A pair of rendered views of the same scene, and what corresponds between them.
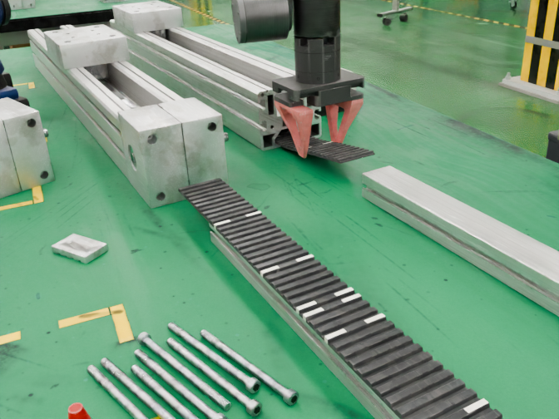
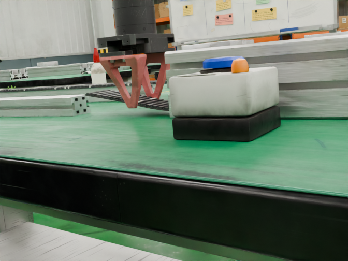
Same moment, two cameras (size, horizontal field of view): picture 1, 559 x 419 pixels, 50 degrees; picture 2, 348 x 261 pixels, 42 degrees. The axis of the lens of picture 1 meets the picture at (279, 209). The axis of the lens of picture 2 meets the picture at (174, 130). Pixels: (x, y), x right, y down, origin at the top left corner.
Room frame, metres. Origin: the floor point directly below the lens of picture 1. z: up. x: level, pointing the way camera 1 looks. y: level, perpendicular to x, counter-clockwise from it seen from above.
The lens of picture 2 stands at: (1.33, -0.35, 0.86)
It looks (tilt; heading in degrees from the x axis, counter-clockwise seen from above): 9 degrees down; 150
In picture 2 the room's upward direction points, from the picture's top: 5 degrees counter-clockwise
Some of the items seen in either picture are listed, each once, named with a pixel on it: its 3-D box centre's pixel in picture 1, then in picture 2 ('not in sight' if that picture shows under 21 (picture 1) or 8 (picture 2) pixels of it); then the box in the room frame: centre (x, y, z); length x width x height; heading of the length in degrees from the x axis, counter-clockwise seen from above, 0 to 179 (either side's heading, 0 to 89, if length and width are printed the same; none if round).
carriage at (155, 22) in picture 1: (147, 22); not in sight; (1.39, 0.27, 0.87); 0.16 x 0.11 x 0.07; 27
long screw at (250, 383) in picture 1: (210, 354); not in sight; (0.36, 0.06, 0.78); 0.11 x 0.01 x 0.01; 42
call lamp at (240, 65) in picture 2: not in sight; (240, 64); (1.02, -0.10, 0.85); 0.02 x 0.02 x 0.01
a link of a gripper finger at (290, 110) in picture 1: (310, 120); (145, 72); (0.74, -0.05, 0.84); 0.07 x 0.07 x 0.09; 27
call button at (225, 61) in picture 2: not in sight; (223, 67); (0.98, -0.08, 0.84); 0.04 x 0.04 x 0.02
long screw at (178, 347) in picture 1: (210, 372); not in sight; (0.34, 0.06, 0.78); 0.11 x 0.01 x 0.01; 41
